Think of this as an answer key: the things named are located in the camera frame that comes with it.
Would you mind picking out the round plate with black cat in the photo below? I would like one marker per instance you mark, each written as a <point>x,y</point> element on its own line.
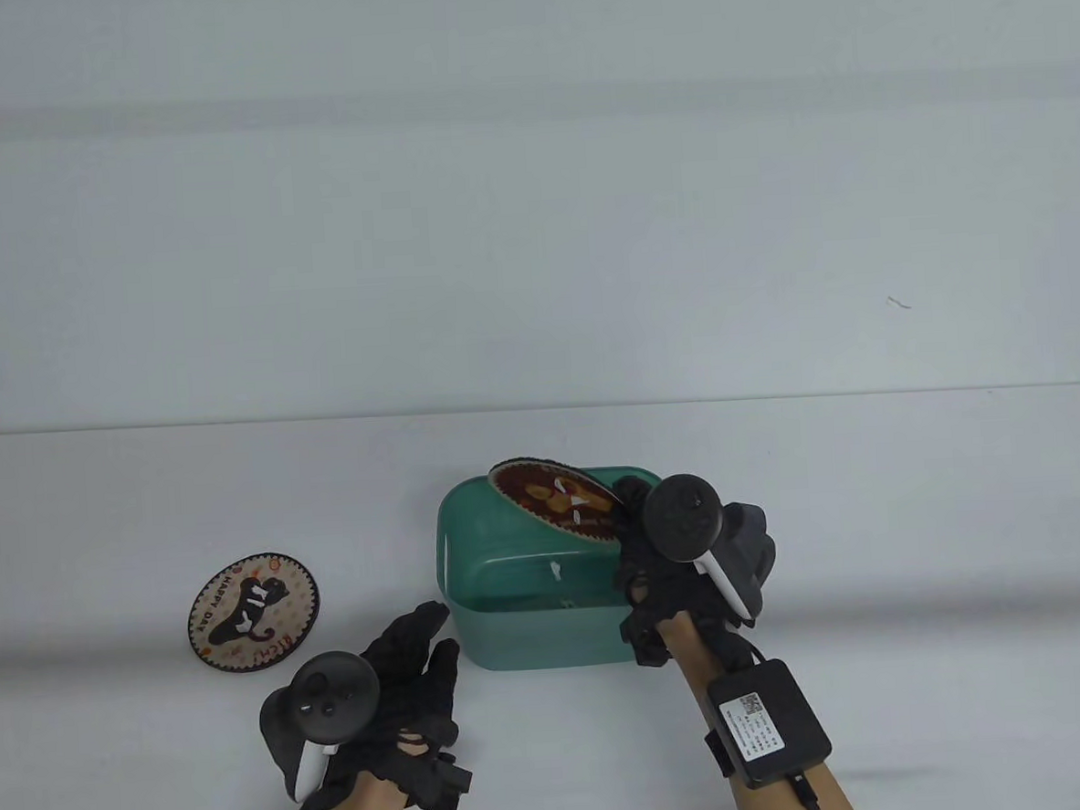
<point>253,615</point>

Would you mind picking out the black sensor box with label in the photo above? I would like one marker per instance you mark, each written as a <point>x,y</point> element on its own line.
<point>768,722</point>

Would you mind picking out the person's right fingers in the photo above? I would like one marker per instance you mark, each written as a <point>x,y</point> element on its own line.
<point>631,514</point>

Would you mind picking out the black white right hand controller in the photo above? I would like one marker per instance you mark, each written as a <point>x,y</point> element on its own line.
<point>689,517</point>

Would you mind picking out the green plastic bin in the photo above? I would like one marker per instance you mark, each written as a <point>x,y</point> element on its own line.
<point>535,620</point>

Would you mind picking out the black left wrist camera module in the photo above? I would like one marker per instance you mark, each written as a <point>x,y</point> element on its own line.
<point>442,781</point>

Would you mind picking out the black white left hand controller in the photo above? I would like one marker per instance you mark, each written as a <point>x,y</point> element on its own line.
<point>325,697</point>

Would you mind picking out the person's left thumb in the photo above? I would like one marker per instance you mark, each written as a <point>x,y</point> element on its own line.
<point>445,681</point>

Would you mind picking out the person's left hand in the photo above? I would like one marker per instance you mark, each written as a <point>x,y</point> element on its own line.
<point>410,697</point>

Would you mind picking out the person's right hand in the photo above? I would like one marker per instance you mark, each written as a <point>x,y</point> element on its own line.
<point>654,590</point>

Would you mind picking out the brown patterned round plate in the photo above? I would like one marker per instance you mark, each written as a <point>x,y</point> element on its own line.
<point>555,500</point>

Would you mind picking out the black white hand controller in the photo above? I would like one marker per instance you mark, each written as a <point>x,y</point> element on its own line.
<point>325,697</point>
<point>689,517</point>

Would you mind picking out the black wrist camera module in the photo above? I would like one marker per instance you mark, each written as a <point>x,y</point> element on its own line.
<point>442,781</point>
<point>644,641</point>

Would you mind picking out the person's right forearm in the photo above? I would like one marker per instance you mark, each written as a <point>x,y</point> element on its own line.
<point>703,669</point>

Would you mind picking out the black right wrist camera module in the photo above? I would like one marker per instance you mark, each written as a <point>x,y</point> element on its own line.
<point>644,641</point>

